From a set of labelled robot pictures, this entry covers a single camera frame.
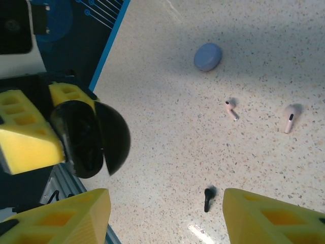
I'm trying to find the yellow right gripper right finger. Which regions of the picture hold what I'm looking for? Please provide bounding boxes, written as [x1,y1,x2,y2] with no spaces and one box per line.
[222,188,325,244]

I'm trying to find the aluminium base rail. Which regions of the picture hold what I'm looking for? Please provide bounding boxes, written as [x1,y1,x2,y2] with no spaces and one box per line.
[39,164,121,244]

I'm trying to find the lilac earbud charging case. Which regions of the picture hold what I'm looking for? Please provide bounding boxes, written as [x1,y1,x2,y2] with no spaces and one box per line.
[193,42,223,73]

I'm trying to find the black wireless earbud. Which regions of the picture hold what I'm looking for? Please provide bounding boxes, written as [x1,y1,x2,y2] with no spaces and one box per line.
[204,187,216,213]

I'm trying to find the blue table edge strip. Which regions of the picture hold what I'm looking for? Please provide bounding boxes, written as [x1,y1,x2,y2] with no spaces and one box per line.
[87,0,132,93]

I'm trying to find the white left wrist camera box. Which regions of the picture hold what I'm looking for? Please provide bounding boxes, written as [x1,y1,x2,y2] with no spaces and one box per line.
[0,0,50,77]

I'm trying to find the black earbud charging case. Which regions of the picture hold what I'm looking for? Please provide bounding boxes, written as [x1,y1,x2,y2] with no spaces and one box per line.
[49,100,132,179]

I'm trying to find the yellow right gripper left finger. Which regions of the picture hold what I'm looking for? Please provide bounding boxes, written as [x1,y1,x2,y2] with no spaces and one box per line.
[0,188,112,244]

